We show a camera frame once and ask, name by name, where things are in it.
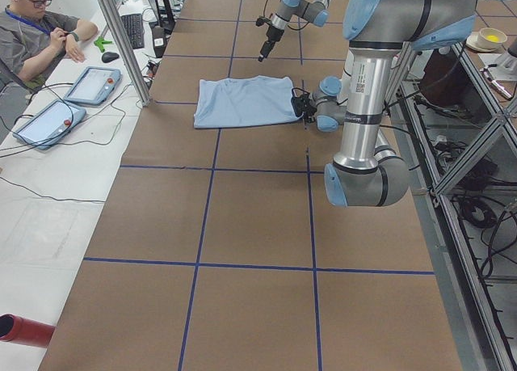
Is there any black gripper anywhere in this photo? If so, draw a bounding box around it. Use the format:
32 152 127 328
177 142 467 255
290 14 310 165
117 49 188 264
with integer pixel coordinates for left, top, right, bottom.
258 25 284 62
303 103 317 124

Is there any light blue t-shirt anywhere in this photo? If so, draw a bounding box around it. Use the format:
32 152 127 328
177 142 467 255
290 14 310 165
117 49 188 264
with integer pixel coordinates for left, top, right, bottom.
194 75 298 129

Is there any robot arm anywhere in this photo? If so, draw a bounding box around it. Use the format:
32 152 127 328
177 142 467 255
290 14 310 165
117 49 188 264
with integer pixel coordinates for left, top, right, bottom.
255 0 331 62
324 0 477 207

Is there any black labelled box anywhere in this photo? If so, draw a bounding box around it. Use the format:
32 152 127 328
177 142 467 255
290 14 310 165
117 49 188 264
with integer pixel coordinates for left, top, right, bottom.
152 26 167 58

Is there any black keyboard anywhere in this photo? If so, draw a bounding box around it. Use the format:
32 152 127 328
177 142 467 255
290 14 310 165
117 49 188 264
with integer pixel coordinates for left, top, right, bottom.
120 14 145 49

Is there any brown paper table cover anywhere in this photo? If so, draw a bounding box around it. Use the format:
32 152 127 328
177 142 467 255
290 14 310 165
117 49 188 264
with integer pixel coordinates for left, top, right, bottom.
40 0 461 370

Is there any black computer mouse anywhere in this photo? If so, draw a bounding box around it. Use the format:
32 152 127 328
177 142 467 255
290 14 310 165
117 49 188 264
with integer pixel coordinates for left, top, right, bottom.
101 52 120 63

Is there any green plastic clamp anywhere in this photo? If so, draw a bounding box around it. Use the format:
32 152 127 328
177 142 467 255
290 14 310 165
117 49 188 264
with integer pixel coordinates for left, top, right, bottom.
94 36 113 53

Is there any far blue teach pendant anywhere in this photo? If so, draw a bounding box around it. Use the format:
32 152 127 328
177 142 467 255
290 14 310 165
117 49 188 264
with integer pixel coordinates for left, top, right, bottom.
63 66 121 106

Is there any blue teach pendant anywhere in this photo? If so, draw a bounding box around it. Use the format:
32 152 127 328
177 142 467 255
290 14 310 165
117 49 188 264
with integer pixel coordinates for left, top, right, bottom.
63 66 121 106
13 99 86 150

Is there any yellow bowl on stand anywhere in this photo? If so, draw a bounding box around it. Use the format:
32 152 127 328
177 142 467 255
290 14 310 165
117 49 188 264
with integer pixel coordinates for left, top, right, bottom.
466 27 507 53

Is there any near blue teach pendant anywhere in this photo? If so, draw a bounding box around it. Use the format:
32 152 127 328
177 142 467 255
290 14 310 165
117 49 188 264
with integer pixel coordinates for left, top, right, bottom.
13 99 86 150

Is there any seated person grey shirt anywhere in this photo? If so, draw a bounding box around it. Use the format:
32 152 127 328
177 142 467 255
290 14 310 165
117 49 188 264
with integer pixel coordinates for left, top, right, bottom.
1 0 98 89

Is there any clear plastic bag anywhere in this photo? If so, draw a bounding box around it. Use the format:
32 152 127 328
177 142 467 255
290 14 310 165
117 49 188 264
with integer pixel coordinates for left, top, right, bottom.
1 203 91 269

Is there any red cylinder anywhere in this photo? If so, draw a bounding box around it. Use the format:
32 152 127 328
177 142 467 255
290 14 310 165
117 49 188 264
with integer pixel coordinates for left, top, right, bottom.
1 314 55 348

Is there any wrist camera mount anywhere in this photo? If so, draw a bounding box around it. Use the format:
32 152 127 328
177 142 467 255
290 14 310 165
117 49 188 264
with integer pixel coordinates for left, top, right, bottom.
255 16 271 27
291 87 310 118

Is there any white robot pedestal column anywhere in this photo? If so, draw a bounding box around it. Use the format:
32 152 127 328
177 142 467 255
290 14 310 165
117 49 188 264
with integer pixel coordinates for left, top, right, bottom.
337 51 354 105

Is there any black pendant cable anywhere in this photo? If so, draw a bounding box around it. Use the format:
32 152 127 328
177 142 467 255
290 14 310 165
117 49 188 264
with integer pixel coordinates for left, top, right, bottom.
0 82 141 204

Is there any aluminium frame post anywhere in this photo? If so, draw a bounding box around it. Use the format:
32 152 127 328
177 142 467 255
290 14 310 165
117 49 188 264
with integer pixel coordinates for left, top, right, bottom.
97 0 150 107

